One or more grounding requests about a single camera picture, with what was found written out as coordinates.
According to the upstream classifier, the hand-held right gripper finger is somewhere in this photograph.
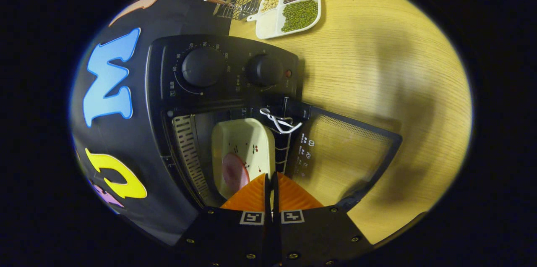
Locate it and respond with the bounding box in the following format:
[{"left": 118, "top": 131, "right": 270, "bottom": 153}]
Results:
[
  {"left": 178, "top": 173, "right": 273, "bottom": 267},
  {"left": 273, "top": 172, "right": 374, "bottom": 267}
]

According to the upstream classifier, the pink ham slice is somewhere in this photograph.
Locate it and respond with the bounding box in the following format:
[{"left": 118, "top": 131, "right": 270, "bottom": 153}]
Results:
[{"left": 222, "top": 152, "right": 250, "bottom": 192}]

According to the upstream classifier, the cream baking dish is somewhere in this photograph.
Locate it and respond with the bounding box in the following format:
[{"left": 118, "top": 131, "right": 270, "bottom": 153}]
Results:
[{"left": 211, "top": 118, "right": 276, "bottom": 199}]

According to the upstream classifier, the black electric oven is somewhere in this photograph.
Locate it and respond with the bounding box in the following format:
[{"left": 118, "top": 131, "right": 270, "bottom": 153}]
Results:
[{"left": 146, "top": 34, "right": 402, "bottom": 213}]

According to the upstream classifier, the white divided plate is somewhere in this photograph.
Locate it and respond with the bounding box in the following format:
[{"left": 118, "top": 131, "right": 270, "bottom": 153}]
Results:
[{"left": 246, "top": 0, "right": 322, "bottom": 40}]

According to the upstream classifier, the pile of green beans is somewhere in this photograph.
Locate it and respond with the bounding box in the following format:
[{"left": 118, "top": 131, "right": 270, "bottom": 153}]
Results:
[{"left": 280, "top": 0, "right": 318, "bottom": 33}]

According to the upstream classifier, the black backdrop cloth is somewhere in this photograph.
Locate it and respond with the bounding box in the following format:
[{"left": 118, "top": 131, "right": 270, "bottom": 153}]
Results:
[{"left": 69, "top": 0, "right": 277, "bottom": 246}]

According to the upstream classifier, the white cord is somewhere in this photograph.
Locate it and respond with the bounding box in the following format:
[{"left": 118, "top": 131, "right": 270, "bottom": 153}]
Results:
[{"left": 259, "top": 108, "right": 303, "bottom": 134}]

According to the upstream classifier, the wire mesh basket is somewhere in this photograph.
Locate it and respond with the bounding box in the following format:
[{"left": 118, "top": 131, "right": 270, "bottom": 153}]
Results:
[{"left": 213, "top": 0, "right": 261, "bottom": 21}]

